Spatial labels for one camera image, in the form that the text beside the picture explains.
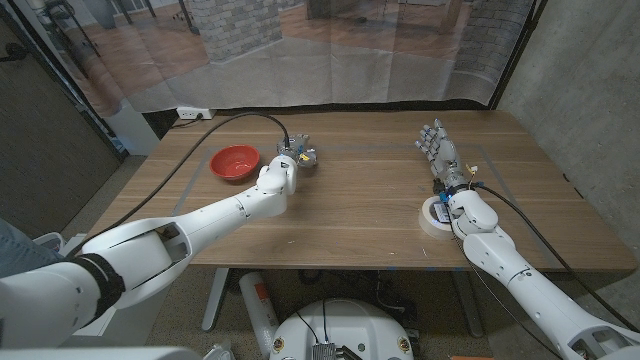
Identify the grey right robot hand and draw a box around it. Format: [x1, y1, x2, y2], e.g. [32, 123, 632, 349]
[414, 118, 467, 190]

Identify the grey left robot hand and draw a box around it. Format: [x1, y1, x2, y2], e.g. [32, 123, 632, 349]
[276, 133, 319, 169]

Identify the red bowl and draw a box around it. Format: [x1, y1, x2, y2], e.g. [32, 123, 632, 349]
[208, 144, 262, 182]

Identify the beige masking tape roll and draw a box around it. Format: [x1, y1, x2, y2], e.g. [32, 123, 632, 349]
[418, 195, 459, 240]

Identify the printed room scene backdrop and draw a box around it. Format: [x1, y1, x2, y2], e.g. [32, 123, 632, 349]
[9, 0, 539, 119]

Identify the white power strip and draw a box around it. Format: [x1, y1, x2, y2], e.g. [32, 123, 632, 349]
[176, 105, 217, 121]

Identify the black backdrop stand pole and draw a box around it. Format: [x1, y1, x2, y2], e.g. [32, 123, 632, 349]
[4, 0, 126, 161]
[487, 0, 549, 111]

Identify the grey table leg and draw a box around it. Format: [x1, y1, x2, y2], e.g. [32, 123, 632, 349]
[452, 271, 485, 339]
[201, 268, 231, 334]

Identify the white cabinet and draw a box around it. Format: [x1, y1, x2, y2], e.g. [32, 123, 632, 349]
[102, 99, 161, 157]

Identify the white cylinder with orange label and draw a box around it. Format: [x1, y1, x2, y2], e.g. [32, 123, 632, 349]
[238, 271, 280, 359]

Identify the white robot torso base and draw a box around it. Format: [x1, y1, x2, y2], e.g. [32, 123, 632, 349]
[269, 298, 415, 360]

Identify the dark brown door panel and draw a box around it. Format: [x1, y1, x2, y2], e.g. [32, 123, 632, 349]
[0, 9, 124, 239]

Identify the person's leg in jeans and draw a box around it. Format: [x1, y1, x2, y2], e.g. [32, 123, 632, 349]
[0, 217, 66, 279]

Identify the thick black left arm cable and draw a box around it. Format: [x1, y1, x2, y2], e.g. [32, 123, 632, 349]
[64, 111, 292, 259]

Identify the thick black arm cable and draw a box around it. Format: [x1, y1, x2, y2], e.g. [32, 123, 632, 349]
[64, 111, 292, 259]
[472, 182, 640, 331]

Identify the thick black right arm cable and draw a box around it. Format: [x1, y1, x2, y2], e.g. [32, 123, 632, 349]
[472, 182, 640, 331]

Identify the thin black cable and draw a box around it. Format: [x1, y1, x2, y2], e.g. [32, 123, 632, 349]
[446, 214, 564, 360]

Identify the black door handle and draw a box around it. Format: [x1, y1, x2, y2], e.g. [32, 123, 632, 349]
[0, 42, 29, 64]

